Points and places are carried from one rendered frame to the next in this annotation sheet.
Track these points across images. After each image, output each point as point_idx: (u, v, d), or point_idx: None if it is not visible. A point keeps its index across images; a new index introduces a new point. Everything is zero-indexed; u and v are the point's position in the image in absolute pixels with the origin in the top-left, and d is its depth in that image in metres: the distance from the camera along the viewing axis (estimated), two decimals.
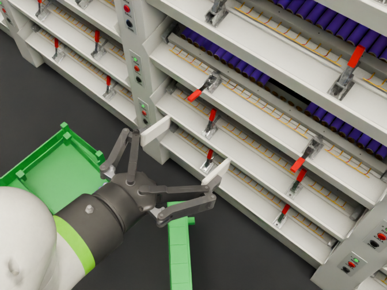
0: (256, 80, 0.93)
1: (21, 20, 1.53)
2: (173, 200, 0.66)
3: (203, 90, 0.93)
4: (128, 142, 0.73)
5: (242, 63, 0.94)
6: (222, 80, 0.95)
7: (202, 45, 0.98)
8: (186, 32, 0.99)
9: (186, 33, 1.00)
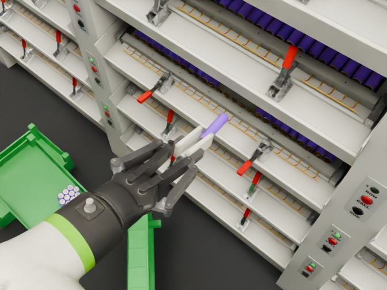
0: (208, 81, 0.91)
1: None
2: (148, 161, 0.68)
3: (154, 91, 0.91)
4: (189, 167, 0.68)
5: None
6: (175, 81, 0.94)
7: (155, 45, 0.96)
8: (140, 32, 0.98)
9: (140, 33, 0.98)
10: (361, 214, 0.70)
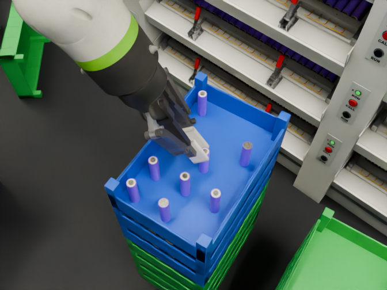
0: None
1: None
2: None
3: None
4: None
5: None
6: None
7: None
8: None
9: None
10: None
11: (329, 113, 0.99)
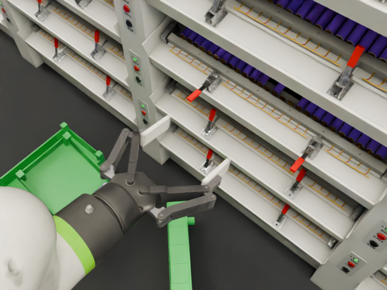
0: (255, 80, 0.93)
1: (21, 20, 1.53)
2: (173, 200, 0.66)
3: (203, 90, 0.93)
4: (128, 142, 0.73)
5: (242, 63, 0.94)
6: (222, 80, 0.95)
7: (201, 44, 0.98)
8: (185, 32, 0.99)
9: (186, 33, 1.00)
10: None
11: None
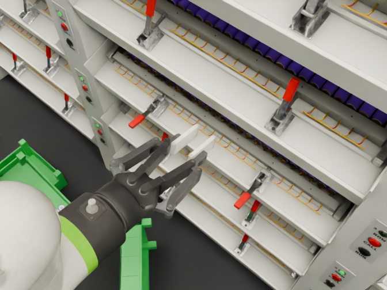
0: (204, 104, 0.86)
1: None
2: (146, 161, 0.68)
3: (147, 115, 0.85)
4: (193, 170, 0.68)
5: None
6: (169, 103, 0.88)
7: (148, 65, 0.90)
8: None
9: None
10: (368, 255, 0.65)
11: None
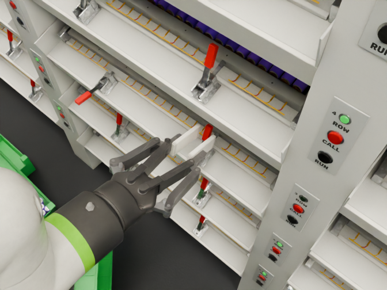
0: None
1: None
2: (169, 185, 0.67)
3: (94, 91, 0.86)
4: None
5: None
6: (117, 81, 0.89)
7: None
8: None
9: None
10: (296, 223, 0.66)
11: None
